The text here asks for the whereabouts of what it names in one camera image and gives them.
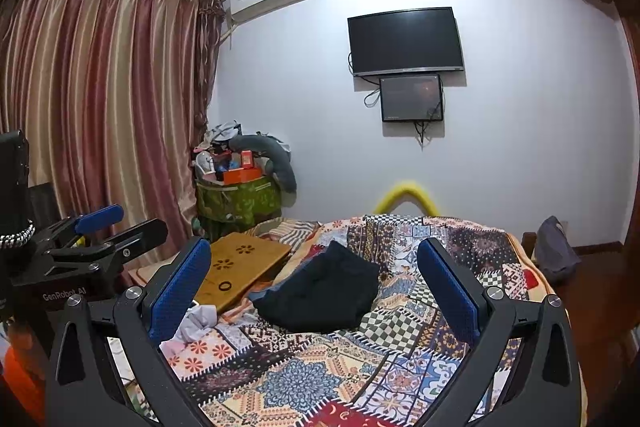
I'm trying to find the white crumpled garment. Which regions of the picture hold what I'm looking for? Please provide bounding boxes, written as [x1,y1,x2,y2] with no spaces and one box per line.
[160,301,218,358]

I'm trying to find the folded blue jeans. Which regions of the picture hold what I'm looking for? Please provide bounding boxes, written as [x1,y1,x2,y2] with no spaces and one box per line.
[247,282,282,303]

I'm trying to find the orange box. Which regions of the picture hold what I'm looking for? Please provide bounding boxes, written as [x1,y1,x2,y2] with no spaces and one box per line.
[222,150,262,185]

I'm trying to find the folded dark teal garment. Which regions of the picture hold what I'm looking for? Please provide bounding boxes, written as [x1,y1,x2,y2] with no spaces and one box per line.
[253,242,380,334]

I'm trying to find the yellow curved headboard cushion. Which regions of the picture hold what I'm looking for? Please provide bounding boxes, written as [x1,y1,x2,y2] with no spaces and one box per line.
[373,181,440,217]

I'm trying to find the wall mounted black television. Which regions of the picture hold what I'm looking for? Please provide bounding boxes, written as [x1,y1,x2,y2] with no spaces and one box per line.
[347,6,464,76]

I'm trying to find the grey neck pillow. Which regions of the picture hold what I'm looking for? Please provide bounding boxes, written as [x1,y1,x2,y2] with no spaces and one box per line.
[229,134,297,194]

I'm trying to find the grey bag on nightstand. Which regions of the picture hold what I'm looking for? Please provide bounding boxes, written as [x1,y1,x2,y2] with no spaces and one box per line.
[534,216,580,283]

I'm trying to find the patchwork patterned bedspread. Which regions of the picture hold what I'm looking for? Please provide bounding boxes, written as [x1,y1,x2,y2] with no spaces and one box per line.
[163,215,551,426]

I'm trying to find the green fabric storage basket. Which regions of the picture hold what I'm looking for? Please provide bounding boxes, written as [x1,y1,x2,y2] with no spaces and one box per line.
[196,176,281,242]

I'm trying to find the pink striped curtain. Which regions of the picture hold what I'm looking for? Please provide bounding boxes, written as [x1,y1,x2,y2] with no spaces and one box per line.
[1,0,224,265]

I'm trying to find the small wall monitor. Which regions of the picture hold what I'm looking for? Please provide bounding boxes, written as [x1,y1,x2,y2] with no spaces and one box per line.
[380,74,444,122]

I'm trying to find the wooden lap desk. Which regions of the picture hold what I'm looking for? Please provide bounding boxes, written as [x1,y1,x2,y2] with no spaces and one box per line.
[194,233,292,314]

